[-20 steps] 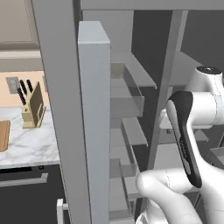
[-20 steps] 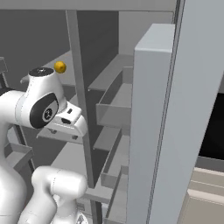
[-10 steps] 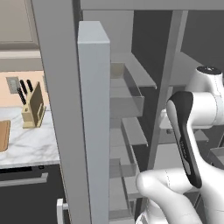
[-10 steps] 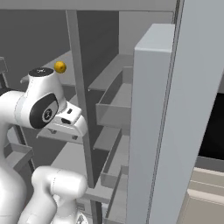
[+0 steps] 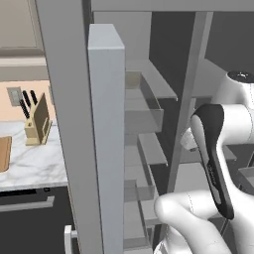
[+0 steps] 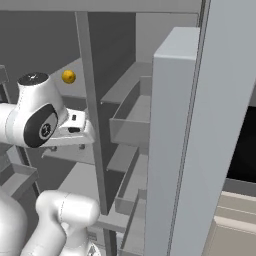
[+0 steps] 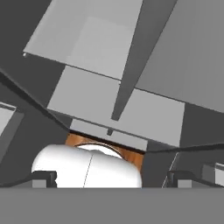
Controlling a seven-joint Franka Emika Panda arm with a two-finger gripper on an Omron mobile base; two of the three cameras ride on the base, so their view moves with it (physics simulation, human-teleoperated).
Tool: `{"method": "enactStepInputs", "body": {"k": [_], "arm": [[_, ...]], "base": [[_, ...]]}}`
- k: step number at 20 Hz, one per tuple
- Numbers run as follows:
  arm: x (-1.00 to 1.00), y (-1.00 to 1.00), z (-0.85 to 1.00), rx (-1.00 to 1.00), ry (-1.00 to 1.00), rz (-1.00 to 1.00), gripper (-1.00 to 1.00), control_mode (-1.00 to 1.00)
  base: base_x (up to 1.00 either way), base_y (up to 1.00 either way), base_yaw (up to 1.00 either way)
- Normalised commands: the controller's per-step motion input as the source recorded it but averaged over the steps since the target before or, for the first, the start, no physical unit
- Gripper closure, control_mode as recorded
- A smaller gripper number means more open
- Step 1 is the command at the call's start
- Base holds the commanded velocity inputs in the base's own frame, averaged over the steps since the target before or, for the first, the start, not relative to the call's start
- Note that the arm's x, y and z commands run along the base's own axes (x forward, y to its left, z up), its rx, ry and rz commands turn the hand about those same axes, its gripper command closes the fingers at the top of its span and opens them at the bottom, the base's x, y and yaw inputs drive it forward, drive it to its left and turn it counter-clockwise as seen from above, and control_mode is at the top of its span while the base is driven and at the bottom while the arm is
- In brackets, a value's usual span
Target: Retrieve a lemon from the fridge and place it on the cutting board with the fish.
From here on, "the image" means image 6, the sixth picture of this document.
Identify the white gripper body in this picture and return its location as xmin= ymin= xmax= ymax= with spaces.
xmin=45 ymin=119 xmax=97 ymax=148

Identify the grey fridge shelf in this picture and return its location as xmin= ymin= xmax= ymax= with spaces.
xmin=55 ymin=161 xmax=108 ymax=216
xmin=42 ymin=143 xmax=101 ymax=166
xmin=49 ymin=57 xmax=90 ymax=100

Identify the yellow lemon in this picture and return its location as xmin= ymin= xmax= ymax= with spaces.
xmin=61 ymin=69 xmax=77 ymax=85

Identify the grey fridge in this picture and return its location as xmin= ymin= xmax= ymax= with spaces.
xmin=0 ymin=0 xmax=209 ymax=256

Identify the large grey door bin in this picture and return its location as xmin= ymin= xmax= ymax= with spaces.
xmin=108 ymin=75 xmax=153 ymax=148

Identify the shallow grey door bin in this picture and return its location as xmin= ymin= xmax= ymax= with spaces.
xmin=114 ymin=153 xmax=149 ymax=216

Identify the narrow grey door bin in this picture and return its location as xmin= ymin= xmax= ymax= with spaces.
xmin=118 ymin=196 xmax=148 ymax=256

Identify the black oven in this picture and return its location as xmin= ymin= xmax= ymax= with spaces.
xmin=225 ymin=105 xmax=256 ymax=184

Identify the cream cupboard run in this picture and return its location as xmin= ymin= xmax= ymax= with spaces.
xmin=201 ymin=177 xmax=256 ymax=256

